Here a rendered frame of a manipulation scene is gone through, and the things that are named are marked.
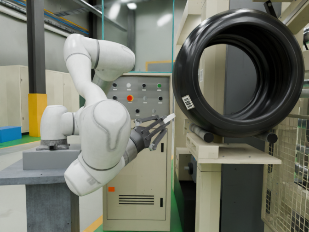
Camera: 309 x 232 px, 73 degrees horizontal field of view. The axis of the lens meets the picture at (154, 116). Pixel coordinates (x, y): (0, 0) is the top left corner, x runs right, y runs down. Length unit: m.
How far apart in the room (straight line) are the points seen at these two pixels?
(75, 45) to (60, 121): 0.60
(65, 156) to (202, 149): 0.81
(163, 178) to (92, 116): 1.34
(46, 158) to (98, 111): 0.98
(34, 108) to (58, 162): 5.29
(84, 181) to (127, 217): 1.33
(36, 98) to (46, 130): 5.13
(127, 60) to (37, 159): 0.79
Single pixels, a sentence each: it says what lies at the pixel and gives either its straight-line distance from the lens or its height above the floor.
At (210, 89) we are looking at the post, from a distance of 1.31.
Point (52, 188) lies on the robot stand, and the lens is 1.44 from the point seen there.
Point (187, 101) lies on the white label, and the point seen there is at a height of 1.06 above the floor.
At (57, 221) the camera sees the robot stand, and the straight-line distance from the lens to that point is 1.52.
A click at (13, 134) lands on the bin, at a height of 0.14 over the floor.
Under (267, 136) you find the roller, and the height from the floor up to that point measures 0.91.
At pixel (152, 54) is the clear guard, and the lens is 1.67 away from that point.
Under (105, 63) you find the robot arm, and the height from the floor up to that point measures 1.22.
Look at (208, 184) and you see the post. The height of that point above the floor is 0.54.
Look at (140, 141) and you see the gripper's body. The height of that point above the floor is 0.93.
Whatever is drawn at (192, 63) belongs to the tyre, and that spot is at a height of 1.22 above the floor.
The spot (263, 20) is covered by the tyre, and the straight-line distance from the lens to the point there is 1.05.
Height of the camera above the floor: 1.06
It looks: 4 degrees down
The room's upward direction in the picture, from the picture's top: 1 degrees clockwise
